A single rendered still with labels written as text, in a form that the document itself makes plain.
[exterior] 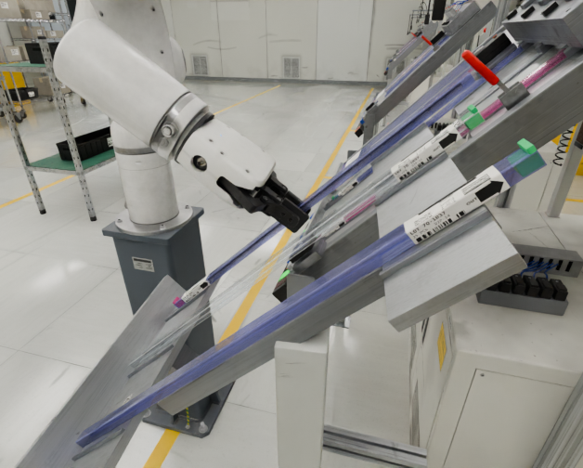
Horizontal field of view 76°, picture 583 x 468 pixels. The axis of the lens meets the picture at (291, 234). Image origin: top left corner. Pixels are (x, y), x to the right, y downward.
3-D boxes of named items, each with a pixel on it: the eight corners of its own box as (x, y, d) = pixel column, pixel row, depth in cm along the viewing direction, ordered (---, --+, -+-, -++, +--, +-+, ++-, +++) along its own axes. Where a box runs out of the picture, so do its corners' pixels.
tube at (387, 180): (481, 118, 30) (473, 107, 30) (485, 121, 29) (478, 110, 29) (139, 361, 52) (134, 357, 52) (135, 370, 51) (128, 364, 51)
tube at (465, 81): (178, 308, 59) (174, 304, 59) (182, 303, 61) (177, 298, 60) (475, 82, 38) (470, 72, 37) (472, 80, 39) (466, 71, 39)
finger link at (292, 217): (263, 192, 44) (307, 227, 45) (268, 183, 47) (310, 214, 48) (248, 211, 45) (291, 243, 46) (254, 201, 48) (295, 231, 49)
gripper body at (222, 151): (184, 116, 40) (268, 180, 42) (215, 100, 48) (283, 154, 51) (154, 167, 43) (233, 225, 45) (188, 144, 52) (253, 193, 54)
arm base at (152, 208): (98, 229, 91) (78, 155, 82) (145, 200, 107) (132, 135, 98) (168, 240, 86) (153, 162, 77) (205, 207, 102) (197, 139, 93)
